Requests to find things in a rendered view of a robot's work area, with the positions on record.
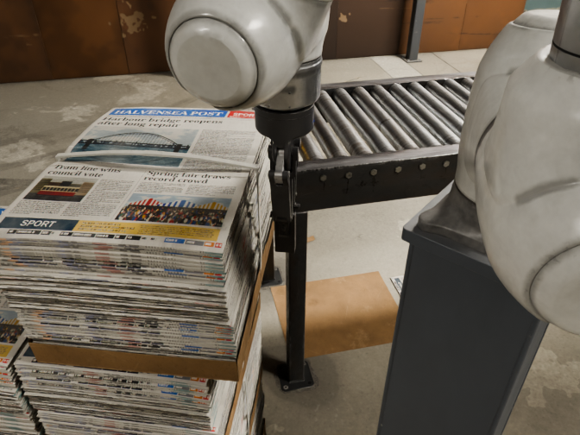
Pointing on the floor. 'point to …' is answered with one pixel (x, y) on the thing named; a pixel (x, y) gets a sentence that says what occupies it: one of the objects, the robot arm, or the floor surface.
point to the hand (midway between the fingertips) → (285, 230)
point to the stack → (116, 394)
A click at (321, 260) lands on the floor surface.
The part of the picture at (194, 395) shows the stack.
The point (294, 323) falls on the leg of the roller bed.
